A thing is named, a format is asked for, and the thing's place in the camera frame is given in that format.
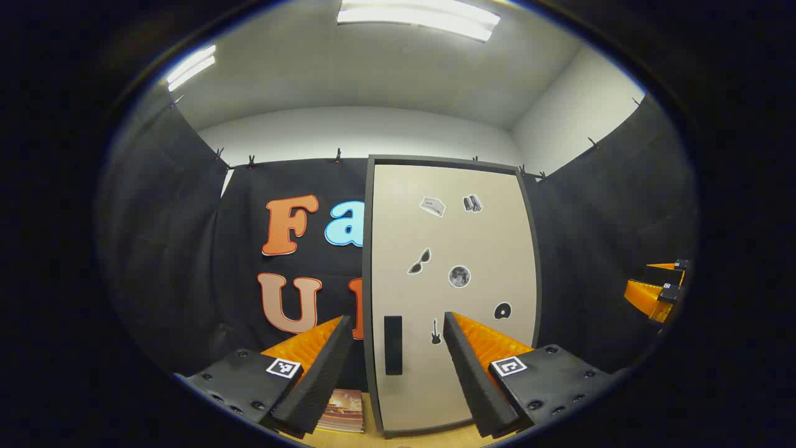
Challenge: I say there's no black backdrop cloth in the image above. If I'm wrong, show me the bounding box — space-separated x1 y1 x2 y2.
99 93 697 377

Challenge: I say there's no grey cabinet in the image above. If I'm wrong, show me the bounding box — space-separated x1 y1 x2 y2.
363 154 543 439

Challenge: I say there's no stack of books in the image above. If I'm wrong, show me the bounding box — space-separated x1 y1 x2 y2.
316 389 364 434

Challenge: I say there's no black door handle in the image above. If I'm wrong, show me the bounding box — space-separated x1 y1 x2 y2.
384 315 403 376

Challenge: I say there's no wide ceiling light panel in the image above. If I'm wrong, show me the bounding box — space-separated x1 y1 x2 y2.
337 0 501 43

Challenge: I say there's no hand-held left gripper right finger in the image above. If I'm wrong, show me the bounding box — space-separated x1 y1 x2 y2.
443 311 616 439

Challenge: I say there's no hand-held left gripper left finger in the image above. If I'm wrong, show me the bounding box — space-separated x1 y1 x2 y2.
174 314 354 439

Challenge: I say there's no narrow ceiling light panel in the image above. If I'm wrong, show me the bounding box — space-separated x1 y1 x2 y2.
167 45 216 92

